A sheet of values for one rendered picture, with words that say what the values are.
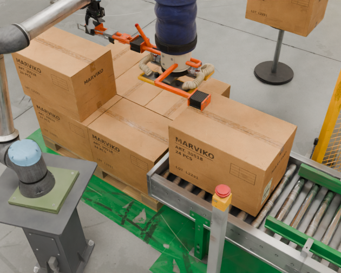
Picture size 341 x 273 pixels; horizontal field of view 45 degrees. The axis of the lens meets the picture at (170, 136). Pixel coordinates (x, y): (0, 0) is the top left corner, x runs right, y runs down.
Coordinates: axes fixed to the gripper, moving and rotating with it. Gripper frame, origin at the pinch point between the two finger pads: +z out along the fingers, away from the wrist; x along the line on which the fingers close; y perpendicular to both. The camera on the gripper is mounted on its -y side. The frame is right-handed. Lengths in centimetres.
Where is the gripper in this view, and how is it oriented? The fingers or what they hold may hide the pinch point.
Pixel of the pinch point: (94, 27)
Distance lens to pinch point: 264.5
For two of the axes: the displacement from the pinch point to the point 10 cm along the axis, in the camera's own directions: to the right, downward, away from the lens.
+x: 5.7, -5.8, 5.9
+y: 8.2, 3.8, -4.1
